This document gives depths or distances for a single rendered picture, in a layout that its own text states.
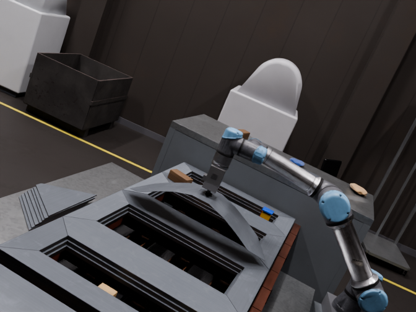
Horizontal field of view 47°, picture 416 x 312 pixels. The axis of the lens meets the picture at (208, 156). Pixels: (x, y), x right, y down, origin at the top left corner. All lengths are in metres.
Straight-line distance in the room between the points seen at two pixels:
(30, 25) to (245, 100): 2.52
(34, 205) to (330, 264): 1.67
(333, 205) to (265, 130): 3.13
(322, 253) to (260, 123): 2.41
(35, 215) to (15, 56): 4.05
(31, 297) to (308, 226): 1.79
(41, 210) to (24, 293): 0.61
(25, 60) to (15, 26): 0.38
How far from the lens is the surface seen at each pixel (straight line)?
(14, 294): 1.43
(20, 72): 5.87
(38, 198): 2.07
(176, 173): 2.49
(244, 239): 1.98
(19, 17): 5.85
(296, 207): 2.80
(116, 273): 1.66
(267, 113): 4.98
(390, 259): 5.51
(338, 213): 1.95
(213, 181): 1.96
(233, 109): 5.01
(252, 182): 2.81
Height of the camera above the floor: 1.72
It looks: 16 degrees down
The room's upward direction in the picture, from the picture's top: 23 degrees clockwise
